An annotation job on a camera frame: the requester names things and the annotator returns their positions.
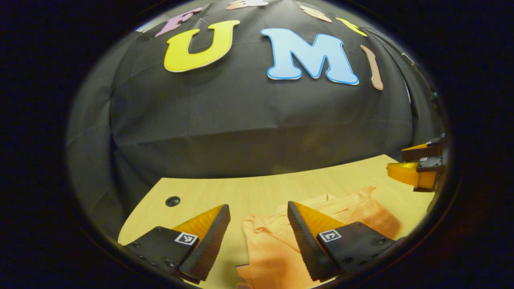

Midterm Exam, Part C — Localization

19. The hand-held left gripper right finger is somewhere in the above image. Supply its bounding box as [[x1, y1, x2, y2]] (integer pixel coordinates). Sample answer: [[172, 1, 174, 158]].
[[287, 201, 399, 282]]

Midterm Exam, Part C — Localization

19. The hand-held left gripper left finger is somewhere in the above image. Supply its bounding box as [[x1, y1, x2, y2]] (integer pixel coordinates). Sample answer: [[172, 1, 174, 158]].
[[124, 204, 231, 281]]

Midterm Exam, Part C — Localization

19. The orange T-shirt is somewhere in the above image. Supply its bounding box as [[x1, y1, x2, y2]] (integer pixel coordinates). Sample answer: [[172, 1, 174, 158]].
[[235, 185, 403, 289]]

